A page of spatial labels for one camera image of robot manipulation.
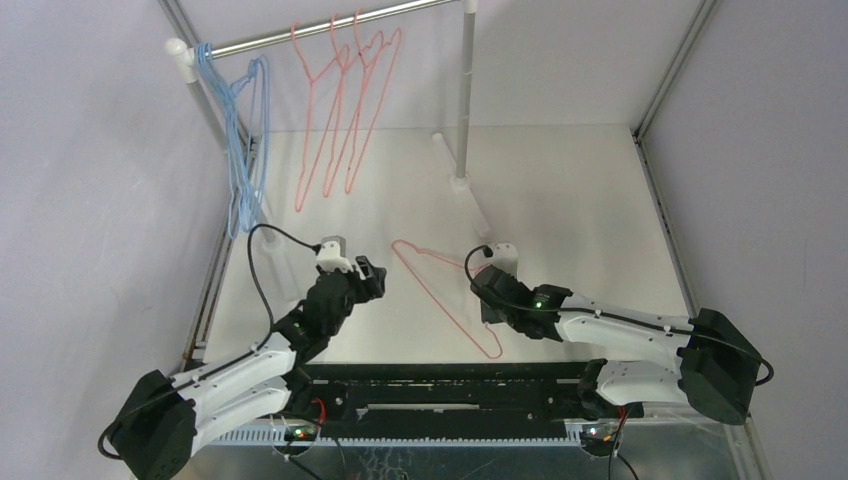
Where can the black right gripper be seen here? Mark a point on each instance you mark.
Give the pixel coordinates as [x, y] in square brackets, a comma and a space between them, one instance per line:
[490, 291]

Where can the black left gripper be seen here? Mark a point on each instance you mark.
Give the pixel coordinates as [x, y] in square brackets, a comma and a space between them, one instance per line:
[372, 286]

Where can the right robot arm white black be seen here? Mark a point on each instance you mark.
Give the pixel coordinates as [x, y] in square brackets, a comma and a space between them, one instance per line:
[704, 362]

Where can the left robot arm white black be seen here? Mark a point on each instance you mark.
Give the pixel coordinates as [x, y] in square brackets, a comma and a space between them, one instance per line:
[166, 420]

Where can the metal clothes rack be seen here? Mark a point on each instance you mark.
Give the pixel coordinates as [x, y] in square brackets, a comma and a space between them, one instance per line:
[181, 51]

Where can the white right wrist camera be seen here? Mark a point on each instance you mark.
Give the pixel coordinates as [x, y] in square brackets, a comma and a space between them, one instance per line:
[505, 256]

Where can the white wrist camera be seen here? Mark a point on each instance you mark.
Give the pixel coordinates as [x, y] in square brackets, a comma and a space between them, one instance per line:
[331, 256]
[505, 256]

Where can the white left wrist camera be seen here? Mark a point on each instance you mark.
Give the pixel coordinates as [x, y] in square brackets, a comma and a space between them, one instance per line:
[331, 256]

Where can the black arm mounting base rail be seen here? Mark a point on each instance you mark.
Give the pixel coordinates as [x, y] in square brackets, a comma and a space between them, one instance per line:
[460, 403]

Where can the right circuit board with wires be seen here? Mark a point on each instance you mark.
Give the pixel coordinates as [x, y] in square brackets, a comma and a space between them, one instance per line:
[601, 441]

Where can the circuit board with wires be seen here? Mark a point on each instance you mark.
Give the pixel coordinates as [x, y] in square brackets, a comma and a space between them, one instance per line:
[601, 441]
[301, 430]

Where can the left circuit board with wires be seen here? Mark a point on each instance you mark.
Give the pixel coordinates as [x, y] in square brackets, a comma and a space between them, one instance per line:
[301, 430]

